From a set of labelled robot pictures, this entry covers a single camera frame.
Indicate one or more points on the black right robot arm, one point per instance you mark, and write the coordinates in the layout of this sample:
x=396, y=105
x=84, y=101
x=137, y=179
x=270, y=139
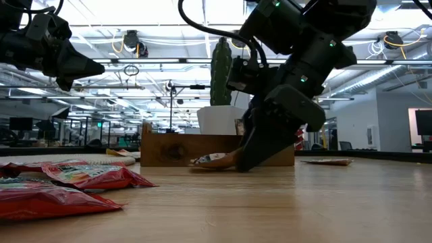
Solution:
x=320, y=20

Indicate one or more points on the dark office chair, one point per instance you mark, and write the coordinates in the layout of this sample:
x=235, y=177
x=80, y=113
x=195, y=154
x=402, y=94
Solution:
x=346, y=146

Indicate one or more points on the orange mango tea packet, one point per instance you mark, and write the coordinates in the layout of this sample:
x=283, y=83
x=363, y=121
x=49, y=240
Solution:
x=118, y=152

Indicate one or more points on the black aluminium table frame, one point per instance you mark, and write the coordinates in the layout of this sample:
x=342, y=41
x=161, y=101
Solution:
x=388, y=155

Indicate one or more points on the white hexagonal plant pot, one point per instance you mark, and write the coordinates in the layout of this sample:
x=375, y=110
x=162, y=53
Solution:
x=216, y=119

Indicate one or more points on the green cactus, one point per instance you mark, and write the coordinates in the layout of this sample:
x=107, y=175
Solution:
x=219, y=81

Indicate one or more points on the red white striped flag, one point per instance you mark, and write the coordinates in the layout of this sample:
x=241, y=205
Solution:
x=299, y=140

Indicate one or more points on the wooden tea organizer box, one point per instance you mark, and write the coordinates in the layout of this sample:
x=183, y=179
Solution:
x=168, y=152

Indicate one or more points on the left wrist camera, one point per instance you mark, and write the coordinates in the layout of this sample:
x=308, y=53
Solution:
x=50, y=28

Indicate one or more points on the dark wall monitor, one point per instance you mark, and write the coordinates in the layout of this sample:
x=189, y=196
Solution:
x=424, y=122

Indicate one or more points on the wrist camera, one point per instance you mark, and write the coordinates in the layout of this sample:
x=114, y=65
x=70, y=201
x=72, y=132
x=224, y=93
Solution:
x=50, y=28
x=246, y=76

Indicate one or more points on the black light stand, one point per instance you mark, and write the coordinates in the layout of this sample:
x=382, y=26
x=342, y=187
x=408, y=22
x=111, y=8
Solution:
x=171, y=108

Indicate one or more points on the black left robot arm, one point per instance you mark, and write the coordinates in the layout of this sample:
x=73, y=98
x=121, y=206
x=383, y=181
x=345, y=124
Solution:
x=10, y=15

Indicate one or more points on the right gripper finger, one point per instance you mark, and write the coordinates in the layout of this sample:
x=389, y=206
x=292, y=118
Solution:
x=251, y=119
x=266, y=141

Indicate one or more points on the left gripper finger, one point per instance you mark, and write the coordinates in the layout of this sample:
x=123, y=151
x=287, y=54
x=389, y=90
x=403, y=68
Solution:
x=86, y=77
x=81, y=65

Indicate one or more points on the round woven placemat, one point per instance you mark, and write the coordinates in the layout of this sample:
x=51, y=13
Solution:
x=67, y=158

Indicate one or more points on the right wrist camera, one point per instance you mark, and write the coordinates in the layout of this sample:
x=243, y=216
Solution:
x=246, y=76

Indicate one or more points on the dark desktop monitor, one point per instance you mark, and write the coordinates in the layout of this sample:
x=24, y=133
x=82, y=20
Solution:
x=21, y=123

